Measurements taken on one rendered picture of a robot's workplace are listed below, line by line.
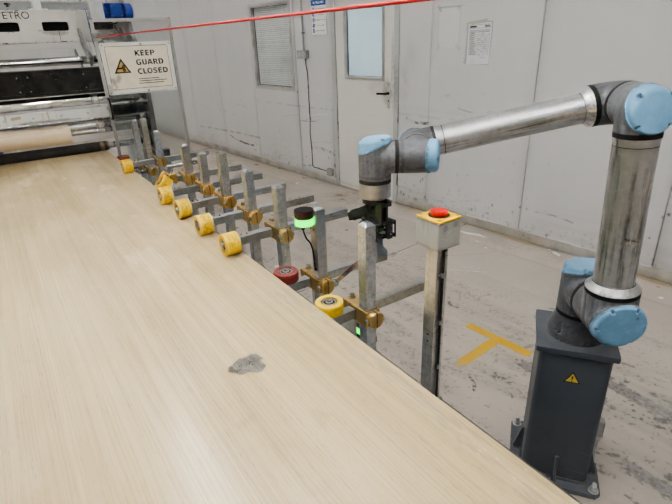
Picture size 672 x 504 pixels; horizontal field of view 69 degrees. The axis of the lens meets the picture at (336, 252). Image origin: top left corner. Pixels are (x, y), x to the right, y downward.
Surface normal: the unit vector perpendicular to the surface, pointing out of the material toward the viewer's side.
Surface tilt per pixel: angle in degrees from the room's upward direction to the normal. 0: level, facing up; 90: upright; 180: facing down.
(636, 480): 0
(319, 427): 0
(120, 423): 0
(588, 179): 90
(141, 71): 90
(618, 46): 90
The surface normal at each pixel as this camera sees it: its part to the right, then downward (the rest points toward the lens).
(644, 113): -0.05, 0.28
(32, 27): 0.57, 0.32
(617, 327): -0.04, 0.48
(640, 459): -0.04, -0.91
